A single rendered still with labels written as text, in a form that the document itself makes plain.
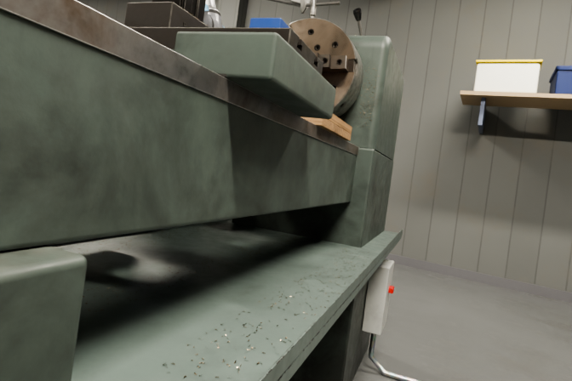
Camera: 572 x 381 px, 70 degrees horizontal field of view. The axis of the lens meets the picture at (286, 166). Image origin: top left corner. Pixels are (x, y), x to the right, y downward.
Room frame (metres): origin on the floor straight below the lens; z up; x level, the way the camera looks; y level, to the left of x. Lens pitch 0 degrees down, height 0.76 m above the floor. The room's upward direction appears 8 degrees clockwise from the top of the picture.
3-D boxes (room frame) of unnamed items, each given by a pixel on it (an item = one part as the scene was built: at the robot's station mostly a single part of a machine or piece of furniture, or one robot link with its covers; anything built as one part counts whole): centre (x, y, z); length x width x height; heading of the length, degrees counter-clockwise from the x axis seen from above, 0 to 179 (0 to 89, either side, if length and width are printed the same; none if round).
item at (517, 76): (3.26, -1.65, 1.69); 0.46 x 0.39 x 0.26; 63
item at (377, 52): (1.69, -0.16, 1.06); 0.59 x 0.48 x 0.39; 159
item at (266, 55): (0.72, 0.23, 0.89); 0.53 x 0.30 x 0.06; 69
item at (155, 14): (0.81, 0.24, 1.00); 0.20 x 0.10 x 0.05; 159
